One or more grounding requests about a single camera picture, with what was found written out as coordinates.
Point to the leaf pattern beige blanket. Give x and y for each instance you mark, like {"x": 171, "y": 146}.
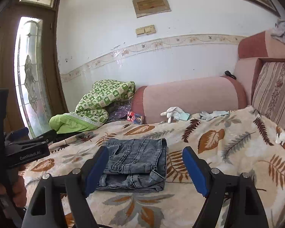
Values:
{"x": 243, "y": 141}

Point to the beige wall switch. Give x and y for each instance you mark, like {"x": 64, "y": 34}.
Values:
{"x": 147, "y": 30}

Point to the framed wall plaque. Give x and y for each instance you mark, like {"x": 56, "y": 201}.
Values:
{"x": 148, "y": 7}

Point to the purple plastic bag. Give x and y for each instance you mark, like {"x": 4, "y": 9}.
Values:
{"x": 118, "y": 110}

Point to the small black object on bolster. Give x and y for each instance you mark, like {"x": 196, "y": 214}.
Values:
{"x": 229, "y": 74}

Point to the pale green white glove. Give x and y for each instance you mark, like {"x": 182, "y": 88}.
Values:
{"x": 210, "y": 116}

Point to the red blue small box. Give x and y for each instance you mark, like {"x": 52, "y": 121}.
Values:
{"x": 135, "y": 118}

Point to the pink sofa backrest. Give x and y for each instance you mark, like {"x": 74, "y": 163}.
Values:
{"x": 253, "y": 52}

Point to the blue denim pants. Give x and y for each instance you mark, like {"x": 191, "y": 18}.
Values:
{"x": 135, "y": 165}

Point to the person's left hand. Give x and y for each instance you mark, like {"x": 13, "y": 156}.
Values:
{"x": 19, "y": 192}

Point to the wooden door with glass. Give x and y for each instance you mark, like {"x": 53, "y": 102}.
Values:
{"x": 29, "y": 64}

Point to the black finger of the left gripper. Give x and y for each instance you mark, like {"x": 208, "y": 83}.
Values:
{"x": 47, "y": 137}

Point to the white crumpled tissue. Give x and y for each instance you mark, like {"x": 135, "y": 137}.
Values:
{"x": 280, "y": 138}

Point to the green patterned quilt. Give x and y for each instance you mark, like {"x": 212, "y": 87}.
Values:
{"x": 90, "y": 113}

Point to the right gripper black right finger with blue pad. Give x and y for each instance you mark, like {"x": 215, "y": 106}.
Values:
{"x": 245, "y": 207}

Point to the striped sofa cushion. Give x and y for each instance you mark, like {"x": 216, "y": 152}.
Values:
{"x": 269, "y": 92}

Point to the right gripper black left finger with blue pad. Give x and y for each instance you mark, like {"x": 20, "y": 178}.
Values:
{"x": 45, "y": 208}

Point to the grey cloth on sofa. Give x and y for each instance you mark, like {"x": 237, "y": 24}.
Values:
{"x": 283, "y": 34}

